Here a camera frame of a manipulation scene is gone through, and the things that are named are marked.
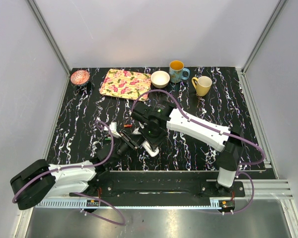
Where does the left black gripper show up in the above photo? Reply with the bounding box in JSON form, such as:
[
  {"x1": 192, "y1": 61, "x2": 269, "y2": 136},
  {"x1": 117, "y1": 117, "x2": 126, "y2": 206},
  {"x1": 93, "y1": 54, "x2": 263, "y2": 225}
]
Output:
[{"x1": 109, "y1": 130, "x2": 146, "y2": 168}]

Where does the white remote control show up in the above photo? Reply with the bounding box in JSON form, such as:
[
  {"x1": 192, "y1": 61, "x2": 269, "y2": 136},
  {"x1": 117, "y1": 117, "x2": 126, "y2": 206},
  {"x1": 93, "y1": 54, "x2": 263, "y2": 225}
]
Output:
[{"x1": 142, "y1": 140, "x2": 159, "y2": 157}]

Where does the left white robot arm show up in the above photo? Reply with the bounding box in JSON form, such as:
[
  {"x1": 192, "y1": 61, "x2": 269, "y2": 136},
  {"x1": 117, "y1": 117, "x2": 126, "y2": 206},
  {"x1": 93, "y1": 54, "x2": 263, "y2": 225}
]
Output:
[{"x1": 10, "y1": 131, "x2": 150, "y2": 210}]

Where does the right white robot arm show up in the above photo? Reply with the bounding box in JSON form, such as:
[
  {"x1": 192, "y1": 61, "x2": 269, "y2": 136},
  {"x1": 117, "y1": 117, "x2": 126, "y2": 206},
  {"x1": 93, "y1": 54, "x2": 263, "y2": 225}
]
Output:
[{"x1": 131, "y1": 101, "x2": 244, "y2": 196}]

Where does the cream ceramic bowl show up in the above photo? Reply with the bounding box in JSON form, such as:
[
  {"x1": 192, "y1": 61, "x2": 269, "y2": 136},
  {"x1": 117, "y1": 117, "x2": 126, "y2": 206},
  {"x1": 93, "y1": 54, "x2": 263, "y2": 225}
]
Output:
[{"x1": 151, "y1": 70, "x2": 170, "y2": 89}]

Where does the floral rectangular tray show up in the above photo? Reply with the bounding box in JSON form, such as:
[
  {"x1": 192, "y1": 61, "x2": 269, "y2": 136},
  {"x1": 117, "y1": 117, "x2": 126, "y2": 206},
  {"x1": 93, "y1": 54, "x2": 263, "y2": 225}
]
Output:
[{"x1": 99, "y1": 68, "x2": 151, "y2": 100}]

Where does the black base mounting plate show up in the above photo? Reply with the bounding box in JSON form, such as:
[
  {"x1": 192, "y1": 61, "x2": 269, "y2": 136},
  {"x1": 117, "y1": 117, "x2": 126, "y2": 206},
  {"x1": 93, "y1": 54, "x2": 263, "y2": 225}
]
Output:
[{"x1": 83, "y1": 171, "x2": 245, "y2": 209}]

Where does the blue butterfly mug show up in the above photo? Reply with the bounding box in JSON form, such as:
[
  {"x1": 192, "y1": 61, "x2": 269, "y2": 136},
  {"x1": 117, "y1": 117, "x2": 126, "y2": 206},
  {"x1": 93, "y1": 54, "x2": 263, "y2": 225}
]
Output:
[{"x1": 169, "y1": 60, "x2": 190, "y2": 83}]

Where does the yellow mug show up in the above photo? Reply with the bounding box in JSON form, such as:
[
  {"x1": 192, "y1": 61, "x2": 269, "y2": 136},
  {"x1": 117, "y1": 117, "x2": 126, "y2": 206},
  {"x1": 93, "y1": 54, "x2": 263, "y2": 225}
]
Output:
[{"x1": 191, "y1": 76, "x2": 212, "y2": 97}]

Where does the red patterned small bowl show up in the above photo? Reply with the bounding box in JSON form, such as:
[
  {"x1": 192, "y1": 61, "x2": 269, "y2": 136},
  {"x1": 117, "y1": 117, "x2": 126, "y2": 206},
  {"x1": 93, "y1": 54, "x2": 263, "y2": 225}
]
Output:
[{"x1": 70, "y1": 70, "x2": 90, "y2": 86}]

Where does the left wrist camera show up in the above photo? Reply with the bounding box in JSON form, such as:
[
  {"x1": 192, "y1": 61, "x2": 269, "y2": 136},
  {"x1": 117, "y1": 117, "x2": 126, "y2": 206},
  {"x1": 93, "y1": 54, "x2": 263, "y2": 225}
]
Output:
[{"x1": 109, "y1": 122, "x2": 121, "y2": 138}]

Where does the right aluminium frame post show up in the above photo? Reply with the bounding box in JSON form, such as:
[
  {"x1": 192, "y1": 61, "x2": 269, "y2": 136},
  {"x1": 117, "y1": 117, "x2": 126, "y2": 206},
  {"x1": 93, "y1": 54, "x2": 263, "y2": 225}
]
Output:
[{"x1": 240, "y1": 0, "x2": 290, "y2": 75}]

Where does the aluminium frame post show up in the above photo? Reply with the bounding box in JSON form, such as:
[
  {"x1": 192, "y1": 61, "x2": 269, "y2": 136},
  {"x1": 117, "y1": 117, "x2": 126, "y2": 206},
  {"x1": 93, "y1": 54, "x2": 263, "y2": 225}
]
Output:
[
  {"x1": 240, "y1": 0, "x2": 290, "y2": 75},
  {"x1": 26, "y1": 0, "x2": 73, "y2": 75}
]

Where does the left aluminium frame post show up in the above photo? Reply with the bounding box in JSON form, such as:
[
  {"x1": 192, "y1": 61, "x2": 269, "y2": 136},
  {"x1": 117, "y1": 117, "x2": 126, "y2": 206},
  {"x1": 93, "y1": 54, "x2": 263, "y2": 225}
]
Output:
[{"x1": 26, "y1": 0, "x2": 73, "y2": 75}]

